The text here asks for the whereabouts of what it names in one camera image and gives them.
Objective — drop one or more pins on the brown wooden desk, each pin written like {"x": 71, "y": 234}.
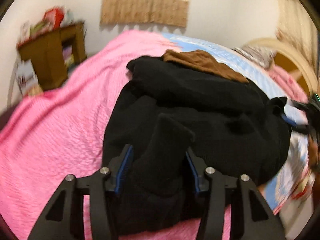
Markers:
{"x": 47, "y": 57}

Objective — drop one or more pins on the beige patterned curtain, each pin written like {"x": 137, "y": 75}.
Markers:
{"x": 147, "y": 5}
{"x": 292, "y": 17}

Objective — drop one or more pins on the cream wooden headboard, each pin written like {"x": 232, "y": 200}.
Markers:
{"x": 295, "y": 57}

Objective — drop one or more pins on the black jacket with brown hood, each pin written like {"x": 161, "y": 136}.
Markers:
{"x": 200, "y": 100}

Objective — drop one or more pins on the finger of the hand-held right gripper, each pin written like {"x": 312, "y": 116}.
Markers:
{"x": 297, "y": 127}
{"x": 300, "y": 105}

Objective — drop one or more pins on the stack of boxes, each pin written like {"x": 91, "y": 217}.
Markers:
{"x": 68, "y": 56}

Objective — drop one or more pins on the person's right forearm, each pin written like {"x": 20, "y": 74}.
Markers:
{"x": 315, "y": 155}

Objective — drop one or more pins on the folded pink blanket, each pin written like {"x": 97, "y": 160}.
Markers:
{"x": 287, "y": 82}

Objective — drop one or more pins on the colourful patterned cushion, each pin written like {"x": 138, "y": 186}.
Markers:
{"x": 35, "y": 91}

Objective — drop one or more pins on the blue printed blanket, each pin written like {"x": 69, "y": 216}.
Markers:
{"x": 200, "y": 42}

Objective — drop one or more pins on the red gift box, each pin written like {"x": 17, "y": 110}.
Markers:
{"x": 53, "y": 17}

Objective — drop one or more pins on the white paper bag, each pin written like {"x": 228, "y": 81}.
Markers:
{"x": 25, "y": 77}

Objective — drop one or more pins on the patterned pillow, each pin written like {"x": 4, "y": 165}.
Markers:
{"x": 257, "y": 55}

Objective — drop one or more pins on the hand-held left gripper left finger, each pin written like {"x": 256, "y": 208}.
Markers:
{"x": 122, "y": 170}

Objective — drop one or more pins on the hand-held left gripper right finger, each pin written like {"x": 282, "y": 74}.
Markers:
{"x": 196, "y": 177}

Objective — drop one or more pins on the green cloth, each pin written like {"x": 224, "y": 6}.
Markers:
{"x": 41, "y": 28}

